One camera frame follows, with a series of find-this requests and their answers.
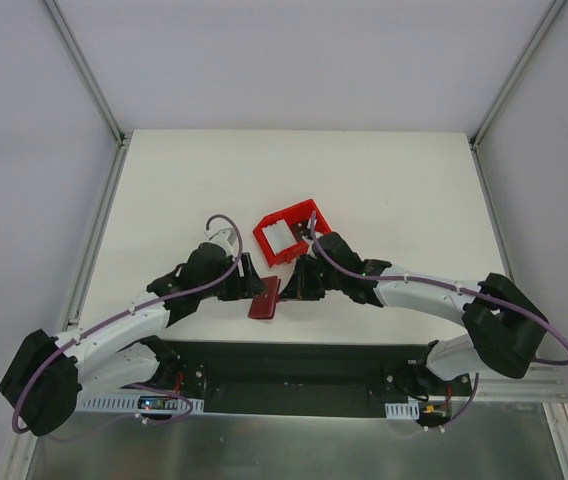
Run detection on red leather card holder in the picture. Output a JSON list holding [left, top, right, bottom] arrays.
[[248, 276, 281, 320]]

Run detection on red plastic bin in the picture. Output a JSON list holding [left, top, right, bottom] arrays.
[[253, 199, 331, 267]]

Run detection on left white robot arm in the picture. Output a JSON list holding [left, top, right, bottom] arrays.
[[0, 242, 266, 437]]

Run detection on white card stack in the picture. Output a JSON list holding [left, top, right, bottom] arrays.
[[262, 220, 297, 255]]

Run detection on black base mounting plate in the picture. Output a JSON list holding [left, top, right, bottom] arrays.
[[168, 341, 471, 418]]

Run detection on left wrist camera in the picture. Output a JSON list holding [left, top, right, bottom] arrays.
[[206, 227, 237, 249]]

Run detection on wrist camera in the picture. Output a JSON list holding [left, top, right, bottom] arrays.
[[301, 230, 323, 249], [206, 227, 237, 249]]

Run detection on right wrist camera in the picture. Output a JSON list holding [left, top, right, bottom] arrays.
[[301, 230, 323, 249]]

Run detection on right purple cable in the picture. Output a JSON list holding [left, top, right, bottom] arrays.
[[308, 210, 568, 365]]

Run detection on right white cable duct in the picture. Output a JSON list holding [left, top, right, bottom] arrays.
[[384, 402, 420, 421]]

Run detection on white cable duct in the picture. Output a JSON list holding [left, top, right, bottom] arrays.
[[76, 392, 204, 415], [384, 402, 420, 421]]

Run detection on left white cable duct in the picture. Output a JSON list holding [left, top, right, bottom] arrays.
[[76, 392, 204, 415]]

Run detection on left aluminium frame post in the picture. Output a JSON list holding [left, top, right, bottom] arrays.
[[39, 0, 127, 147]]

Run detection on aluminium frame post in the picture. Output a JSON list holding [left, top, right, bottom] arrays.
[[39, 0, 127, 147], [469, 0, 568, 151]]

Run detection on right aluminium frame post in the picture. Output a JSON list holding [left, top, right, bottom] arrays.
[[469, 0, 568, 151]]

